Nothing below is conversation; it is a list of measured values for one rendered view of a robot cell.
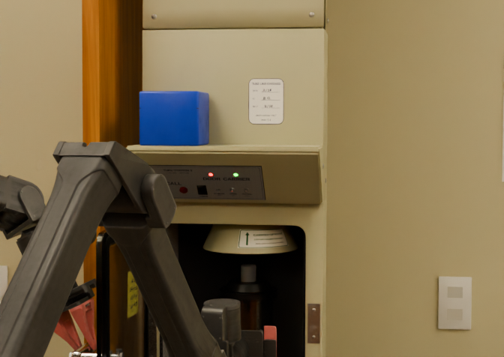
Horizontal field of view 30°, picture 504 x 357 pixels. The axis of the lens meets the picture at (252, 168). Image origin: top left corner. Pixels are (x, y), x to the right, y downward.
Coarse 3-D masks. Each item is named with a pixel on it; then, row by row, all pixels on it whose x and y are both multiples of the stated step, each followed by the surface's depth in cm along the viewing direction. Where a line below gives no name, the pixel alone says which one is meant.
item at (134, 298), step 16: (96, 256) 135; (112, 256) 141; (96, 272) 135; (112, 272) 141; (128, 272) 151; (96, 288) 135; (112, 288) 141; (128, 288) 151; (112, 304) 141; (128, 304) 152; (144, 304) 163; (112, 320) 142; (128, 320) 152; (144, 320) 163; (112, 336) 142; (128, 336) 152; (144, 336) 163; (112, 352) 142; (128, 352) 152; (144, 352) 164
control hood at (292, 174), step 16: (144, 160) 156; (160, 160) 155; (176, 160) 155; (192, 160) 155; (208, 160) 154; (224, 160) 154; (240, 160) 154; (256, 160) 153; (272, 160) 153; (288, 160) 152; (304, 160) 152; (320, 160) 153; (272, 176) 156; (288, 176) 155; (304, 176) 155; (320, 176) 155; (272, 192) 159; (288, 192) 158; (304, 192) 158; (320, 192) 158
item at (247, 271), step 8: (248, 264) 174; (248, 272) 172; (232, 280) 174; (240, 280) 174; (248, 280) 172; (256, 280) 174; (264, 280) 174; (224, 288) 173; (232, 288) 171; (240, 288) 170; (248, 288) 170; (256, 288) 170; (264, 288) 171; (272, 288) 173
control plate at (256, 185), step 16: (176, 176) 158; (192, 176) 158; (208, 176) 157; (224, 176) 157; (240, 176) 156; (256, 176) 156; (176, 192) 161; (192, 192) 161; (208, 192) 160; (224, 192) 160; (240, 192) 159; (256, 192) 159
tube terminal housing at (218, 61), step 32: (160, 32) 165; (192, 32) 164; (224, 32) 163; (256, 32) 162; (288, 32) 162; (320, 32) 161; (160, 64) 165; (192, 64) 164; (224, 64) 163; (256, 64) 163; (288, 64) 162; (320, 64) 161; (224, 96) 164; (288, 96) 162; (320, 96) 161; (224, 128) 164; (256, 128) 163; (288, 128) 162; (320, 128) 162; (256, 224) 164; (288, 224) 163; (320, 224) 163; (320, 256) 163; (320, 288) 163; (320, 320) 163; (320, 352) 164
